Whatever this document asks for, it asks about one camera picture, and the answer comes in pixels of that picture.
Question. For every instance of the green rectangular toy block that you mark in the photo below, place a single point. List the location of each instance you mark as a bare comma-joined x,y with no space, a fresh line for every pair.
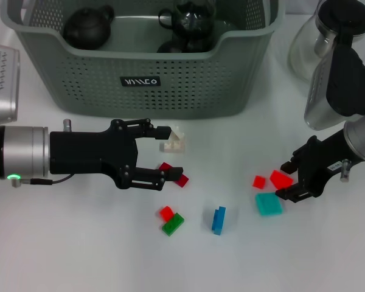
171,225

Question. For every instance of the red slope toy block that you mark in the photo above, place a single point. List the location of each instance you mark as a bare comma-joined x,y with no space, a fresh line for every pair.
280,179

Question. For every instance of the dark clay teapot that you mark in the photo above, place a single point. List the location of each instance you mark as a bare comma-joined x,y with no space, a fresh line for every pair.
85,29

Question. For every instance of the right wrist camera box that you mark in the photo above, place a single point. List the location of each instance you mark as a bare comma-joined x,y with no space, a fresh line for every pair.
343,88

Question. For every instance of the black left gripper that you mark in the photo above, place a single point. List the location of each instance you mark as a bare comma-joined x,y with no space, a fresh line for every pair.
88,152

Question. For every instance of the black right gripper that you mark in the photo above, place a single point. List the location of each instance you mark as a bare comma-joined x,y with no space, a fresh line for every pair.
319,161

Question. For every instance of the grey-green perforated storage bin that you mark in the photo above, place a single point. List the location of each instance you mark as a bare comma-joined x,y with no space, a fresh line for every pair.
185,91

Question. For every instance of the small red toy block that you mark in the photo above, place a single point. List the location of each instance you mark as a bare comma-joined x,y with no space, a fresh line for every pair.
165,213
258,182

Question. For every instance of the teal square toy block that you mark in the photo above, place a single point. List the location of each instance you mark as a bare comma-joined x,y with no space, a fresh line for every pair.
269,205

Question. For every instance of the blue toy block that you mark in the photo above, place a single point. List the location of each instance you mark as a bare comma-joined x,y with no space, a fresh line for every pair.
218,220

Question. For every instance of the dark red curved block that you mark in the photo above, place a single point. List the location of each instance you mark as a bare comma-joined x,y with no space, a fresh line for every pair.
182,182

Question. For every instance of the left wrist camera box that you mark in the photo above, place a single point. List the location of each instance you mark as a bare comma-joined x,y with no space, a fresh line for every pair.
1,91

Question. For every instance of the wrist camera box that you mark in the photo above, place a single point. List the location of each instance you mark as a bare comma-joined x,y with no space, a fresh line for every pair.
343,88
1,91

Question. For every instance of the left gripper silver connector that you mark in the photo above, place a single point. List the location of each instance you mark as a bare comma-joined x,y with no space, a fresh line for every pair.
67,125

